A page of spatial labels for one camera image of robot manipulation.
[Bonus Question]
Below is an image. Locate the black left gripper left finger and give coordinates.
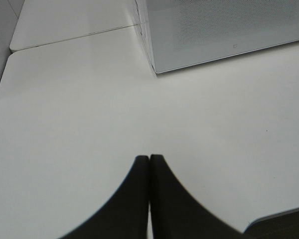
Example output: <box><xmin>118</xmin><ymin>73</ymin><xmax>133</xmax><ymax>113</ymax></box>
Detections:
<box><xmin>63</xmin><ymin>155</ymin><xmax>149</xmax><ymax>239</ymax></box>

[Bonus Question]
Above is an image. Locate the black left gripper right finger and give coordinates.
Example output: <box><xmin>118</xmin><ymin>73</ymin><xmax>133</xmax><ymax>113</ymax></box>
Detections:
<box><xmin>149</xmin><ymin>154</ymin><xmax>244</xmax><ymax>239</ymax></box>

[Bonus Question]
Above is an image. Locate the white microwave oven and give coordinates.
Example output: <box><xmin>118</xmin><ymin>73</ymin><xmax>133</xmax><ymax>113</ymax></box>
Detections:
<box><xmin>135</xmin><ymin>0</ymin><xmax>299</xmax><ymax>74</ymax></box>

